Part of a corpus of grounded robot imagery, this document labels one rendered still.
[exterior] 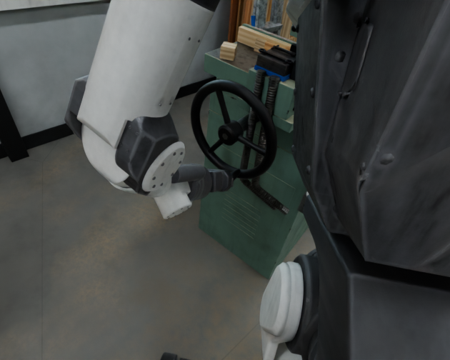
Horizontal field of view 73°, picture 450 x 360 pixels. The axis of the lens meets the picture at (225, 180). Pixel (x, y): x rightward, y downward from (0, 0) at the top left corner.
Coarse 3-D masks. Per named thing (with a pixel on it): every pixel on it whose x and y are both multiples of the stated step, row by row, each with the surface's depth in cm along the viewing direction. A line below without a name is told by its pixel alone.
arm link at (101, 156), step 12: (84, 132) 37; (84, 144) 38; (96, 144) 37; (108, 144) 36; (96, 156) 38; (108, 156) 37; (96, 168) 40; (108, 168) 38; (120, 168) 37; (108, 180) 41; (120, 180) 38; (132, 180) 37; (132, 192) 46; (144, 192) 40; (156, 192) 53
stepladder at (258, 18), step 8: (256, 0) 163; (264, 0) 163; (272, 0) 173; (280, 0) 171; (256, 8) 164; (264, 8) 165; (272, 8) 175; (280, 8) 174; (256, 16) 166; (264, 16) 168; (272, 16) 178; (280, 16) 177; (256, 24) 168; (264, 24) 171; (272, 24) 175; (280, 24) 177; (272, 32) 181; (280, 32) 184
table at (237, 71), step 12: (240, 48) 105; (252, 48) 106; (204, 60) 100; (216, 60) 97; (228, 60) 97; (240, 60) 98; (252, 60) 99; (216, 72) 99; (228, 72) 96; (240, 72) 94; (276, 120) 82; (288, 120) 81
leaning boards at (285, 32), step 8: (232, 0) 211; (240, 0) 212; (248, 0) 205; (288, 0) 221; (232, 8) 215; (240, 8) 216; (248, 8) 209; (232, 16) 219; (240, 16) 220; (248, 16) 213; (288, 16) 230; (232, 24) 223; (240, 24) 224; (288, 24) 235; (232, 32) 227; (288, 32) 241; (232, 40) 231
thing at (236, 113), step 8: (216, 96) 105; (224, 96) 102; (216, 104) 107; (232, 104) 102; (216, 112) 109; (232, 112) 104; (240, 112) 102; (248, 112) 100; (256, 128) 101; (280, 136) 96; (288, 136) 94; (280, 144) 98; (288, 144) 96
